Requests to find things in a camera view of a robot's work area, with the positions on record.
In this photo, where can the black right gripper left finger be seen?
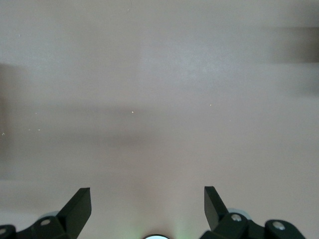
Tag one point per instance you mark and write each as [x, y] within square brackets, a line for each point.
[77, 211]

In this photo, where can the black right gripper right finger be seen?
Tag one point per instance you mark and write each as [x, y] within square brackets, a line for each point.
[214, 209]

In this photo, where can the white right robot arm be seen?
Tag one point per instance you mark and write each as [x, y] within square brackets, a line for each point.
[157, 237]

